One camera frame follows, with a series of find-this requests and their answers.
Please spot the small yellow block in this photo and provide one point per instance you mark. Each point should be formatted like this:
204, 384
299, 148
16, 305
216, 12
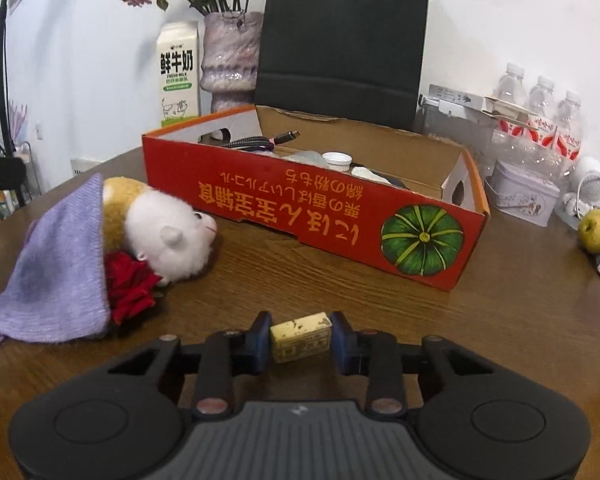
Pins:
300, 337

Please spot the purple knit cloth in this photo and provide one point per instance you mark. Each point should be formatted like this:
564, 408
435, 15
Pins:
60, 270

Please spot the white bottle cap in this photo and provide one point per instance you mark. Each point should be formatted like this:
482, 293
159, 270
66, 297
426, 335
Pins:
337, 160

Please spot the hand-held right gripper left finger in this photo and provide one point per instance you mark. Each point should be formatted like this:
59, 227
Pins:
260, 342

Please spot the red fabric rose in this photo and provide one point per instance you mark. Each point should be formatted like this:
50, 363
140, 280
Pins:
130, 285

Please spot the pale floral tin box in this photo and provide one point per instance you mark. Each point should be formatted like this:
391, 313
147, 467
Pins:
522, 195

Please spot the clear water bottle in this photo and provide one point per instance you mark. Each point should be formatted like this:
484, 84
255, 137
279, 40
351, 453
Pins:
542, 110
570, 130
510, 85

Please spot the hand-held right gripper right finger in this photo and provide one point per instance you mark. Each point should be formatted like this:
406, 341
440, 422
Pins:
341, 342

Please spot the white milk carton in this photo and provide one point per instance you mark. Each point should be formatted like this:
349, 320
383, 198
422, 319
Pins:
177, 75

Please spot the clear lidded storage container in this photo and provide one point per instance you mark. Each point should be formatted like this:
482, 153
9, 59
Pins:
450, 125

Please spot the purple glass vase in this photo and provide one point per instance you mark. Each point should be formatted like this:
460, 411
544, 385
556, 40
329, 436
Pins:
230, 60

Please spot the white and tan plush toy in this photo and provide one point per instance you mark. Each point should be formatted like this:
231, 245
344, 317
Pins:
165, 230

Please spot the yellow-green apple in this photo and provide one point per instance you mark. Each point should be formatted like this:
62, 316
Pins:
597, 230

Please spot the orange cardboard box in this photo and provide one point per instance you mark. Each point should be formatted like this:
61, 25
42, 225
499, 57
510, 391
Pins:
305, 210

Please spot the clear plastic wrapper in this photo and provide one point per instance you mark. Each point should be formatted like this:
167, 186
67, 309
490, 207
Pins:
302, 157

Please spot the black paper bag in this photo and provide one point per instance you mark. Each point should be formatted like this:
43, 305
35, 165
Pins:
340, 50

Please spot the metal rack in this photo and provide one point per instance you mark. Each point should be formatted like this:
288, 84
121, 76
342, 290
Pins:
27, 170

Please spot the flat white cardboard package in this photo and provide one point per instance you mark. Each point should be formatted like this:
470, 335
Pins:
460, 99

